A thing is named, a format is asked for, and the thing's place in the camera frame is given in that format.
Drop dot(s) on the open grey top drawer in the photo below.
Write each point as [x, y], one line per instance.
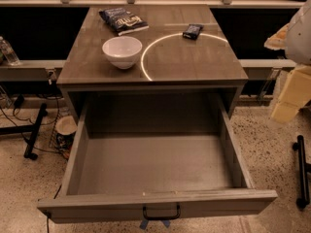
[158, 150]

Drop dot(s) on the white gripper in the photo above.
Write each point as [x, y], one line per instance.
[300, 38]

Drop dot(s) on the black table leg left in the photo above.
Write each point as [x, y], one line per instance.
[34, 133]

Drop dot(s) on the grey wooden cabinet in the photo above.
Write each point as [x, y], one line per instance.
[167, 59]

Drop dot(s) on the paper cup on floor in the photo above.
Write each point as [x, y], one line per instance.
[66, 128]

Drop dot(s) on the white ceramic bowl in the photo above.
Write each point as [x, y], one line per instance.
[123, 51]

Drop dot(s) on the black table leg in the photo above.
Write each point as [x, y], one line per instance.
[34, 133]
[304, 168]

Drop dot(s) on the black table leg right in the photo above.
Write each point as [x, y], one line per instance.
[304, 168]

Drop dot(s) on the black drawer handle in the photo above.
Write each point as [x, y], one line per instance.
[161, 213]

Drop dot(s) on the clear plastic water bottle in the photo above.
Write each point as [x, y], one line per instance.
[8, 52]

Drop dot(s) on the blue tape strips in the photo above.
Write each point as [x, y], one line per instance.
[146, 224]

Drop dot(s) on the dark blue rxbar wrapper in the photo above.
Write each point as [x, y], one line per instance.
[193, 31]

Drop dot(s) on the blue kettle chips bag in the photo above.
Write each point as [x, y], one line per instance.
[123, 21]

